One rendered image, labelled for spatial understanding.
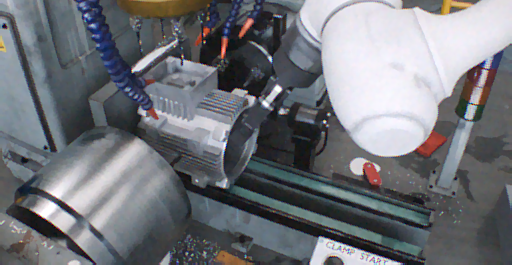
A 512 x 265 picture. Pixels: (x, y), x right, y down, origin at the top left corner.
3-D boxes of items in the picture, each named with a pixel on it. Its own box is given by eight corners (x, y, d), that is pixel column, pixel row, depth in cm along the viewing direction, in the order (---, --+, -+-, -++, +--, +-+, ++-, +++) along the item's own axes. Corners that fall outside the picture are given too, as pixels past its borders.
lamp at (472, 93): (460, 100, 92) (465, 83, 89) (461, 87, 96) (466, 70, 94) (486, 107, 90) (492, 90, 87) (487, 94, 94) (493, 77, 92)
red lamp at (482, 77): (465, 83, 89) (471, 65, 87) (466, 70, 94) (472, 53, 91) (492, 90, 87) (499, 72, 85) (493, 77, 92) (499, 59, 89)
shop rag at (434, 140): (384, 132, 128) (385, 129, 127) (406, 116, 134) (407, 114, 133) (427, 157, 118) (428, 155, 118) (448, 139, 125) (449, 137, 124)
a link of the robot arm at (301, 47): (289, 19, 58) (268, 49, 62) (342, 62, 58) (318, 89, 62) (311, -3, 64) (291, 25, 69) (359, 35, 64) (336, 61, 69)
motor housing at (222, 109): (143, 174, 96) (128, 103, 85) (189, 127, 110) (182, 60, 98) (220, 205, 89) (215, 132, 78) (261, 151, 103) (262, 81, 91)
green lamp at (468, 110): (454, 117, 95) (460, 100, 92) (456, 103, 99) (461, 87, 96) (480, 124, 93) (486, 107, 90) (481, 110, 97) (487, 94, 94)
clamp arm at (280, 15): (267, 119, 100) (269, 14, 85) (272, 112, 102) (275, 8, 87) (281, 123, 99) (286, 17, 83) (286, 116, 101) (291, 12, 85)
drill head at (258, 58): (184, 119, 113) (174, 30, 98) (253, 51, 143) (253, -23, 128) (272, 146, 105) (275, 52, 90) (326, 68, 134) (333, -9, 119)
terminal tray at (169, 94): (143, 108, 90) (138, 78, 86) (173, 83, 97) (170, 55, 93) (192, 124, 86) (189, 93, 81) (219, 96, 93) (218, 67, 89)
